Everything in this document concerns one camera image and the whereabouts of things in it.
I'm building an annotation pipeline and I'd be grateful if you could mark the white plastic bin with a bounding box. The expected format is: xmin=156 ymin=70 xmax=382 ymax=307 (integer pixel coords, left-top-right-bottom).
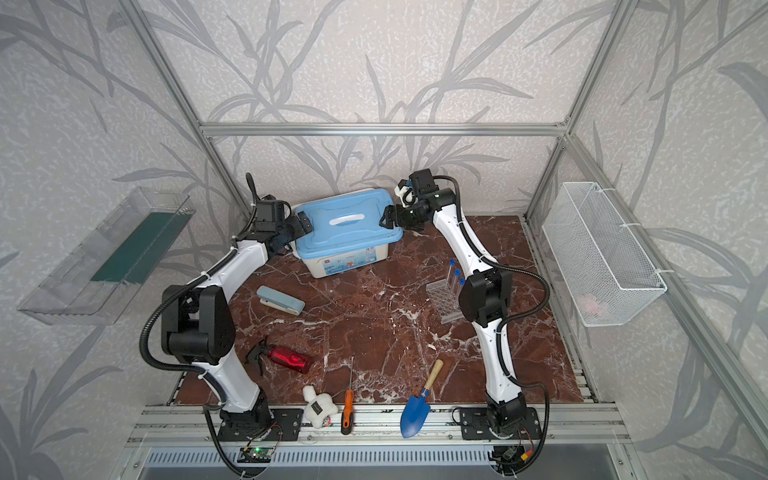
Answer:
xmin=302 ymin=244 xmax=389 ymax=279

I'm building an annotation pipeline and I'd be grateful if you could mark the blue plastic bin lid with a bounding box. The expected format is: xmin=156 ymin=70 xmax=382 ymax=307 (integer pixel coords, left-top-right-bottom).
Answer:
xmin=294 ymin=189 xmax=403 ymax=260

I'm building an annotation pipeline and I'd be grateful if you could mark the clear acrylic test tube rack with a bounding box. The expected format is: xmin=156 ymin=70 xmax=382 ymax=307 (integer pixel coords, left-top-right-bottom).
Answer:
xmin=426 ymin=279 xmax=463 ymax=324

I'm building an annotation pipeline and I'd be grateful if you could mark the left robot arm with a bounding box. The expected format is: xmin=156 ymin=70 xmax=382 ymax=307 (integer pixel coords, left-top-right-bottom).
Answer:
xmin=140 ymin=197 xmax=313 ymax=431

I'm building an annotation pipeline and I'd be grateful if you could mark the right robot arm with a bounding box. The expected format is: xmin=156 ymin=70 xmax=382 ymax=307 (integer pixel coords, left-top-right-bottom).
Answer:
xmin=380 ymin=169 xmax=527 ymax=437

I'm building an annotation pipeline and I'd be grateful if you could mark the grey-blue flat tool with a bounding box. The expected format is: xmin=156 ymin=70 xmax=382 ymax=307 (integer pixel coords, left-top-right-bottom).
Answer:
xmin=256 ymin=285 xmax=305 ymax=316

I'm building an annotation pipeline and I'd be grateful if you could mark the red small object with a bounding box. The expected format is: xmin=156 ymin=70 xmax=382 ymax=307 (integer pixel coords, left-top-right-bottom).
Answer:
xmin=246 ymin=336 xmax=313 ymax=375

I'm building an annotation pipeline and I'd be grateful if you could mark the pink object in basket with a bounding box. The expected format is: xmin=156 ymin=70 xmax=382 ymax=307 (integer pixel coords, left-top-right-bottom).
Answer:
xmin=577 ymin=294 xmax=606 ymax=318

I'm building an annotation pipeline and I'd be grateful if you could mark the blue garden trowel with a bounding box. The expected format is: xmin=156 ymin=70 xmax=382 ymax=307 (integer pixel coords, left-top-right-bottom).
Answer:
xmin=400 ymin=359 xmax=444 ymax=439

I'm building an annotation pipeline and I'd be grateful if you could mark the green circuit board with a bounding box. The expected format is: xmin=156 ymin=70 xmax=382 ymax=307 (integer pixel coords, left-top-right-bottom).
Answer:
xmin=237 ymin=446 xmax=275 ymax=464

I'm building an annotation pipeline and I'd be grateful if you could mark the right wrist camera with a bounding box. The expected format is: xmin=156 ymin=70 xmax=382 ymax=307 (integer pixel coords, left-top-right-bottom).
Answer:
xmin=394 ymin=179 xmax=417 ymax=207

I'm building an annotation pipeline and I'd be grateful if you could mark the clear wall shelf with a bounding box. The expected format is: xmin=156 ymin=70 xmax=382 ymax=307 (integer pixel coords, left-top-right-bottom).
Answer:
xmin=17 ymin=187 xmax=196 ymax=326

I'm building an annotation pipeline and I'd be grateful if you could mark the white wire basket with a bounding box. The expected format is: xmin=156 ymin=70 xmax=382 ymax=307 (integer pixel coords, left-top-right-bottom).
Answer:
xmin=543 ymin=182 xmax=667 ymax=327

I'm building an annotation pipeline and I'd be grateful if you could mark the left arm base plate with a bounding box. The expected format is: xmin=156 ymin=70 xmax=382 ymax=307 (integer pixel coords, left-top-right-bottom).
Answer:
xmin=217 ymin=408 xmax=303 ymax=442

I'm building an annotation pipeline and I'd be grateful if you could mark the orange handled screwdriver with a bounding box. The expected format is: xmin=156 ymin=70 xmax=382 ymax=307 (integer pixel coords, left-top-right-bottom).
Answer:
xmin=340 ymin=359 xmax=354 ymax=435

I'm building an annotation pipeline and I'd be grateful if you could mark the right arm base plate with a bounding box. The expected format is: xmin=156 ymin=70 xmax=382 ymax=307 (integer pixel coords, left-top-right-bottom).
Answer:
xmin=456 ymin=407 xmax=542 ymax=441

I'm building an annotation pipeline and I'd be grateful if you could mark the aluminium frame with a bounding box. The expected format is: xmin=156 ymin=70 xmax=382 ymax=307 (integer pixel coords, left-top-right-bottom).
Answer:
xmin=118 ymin=1 xmax=767 ymax=447

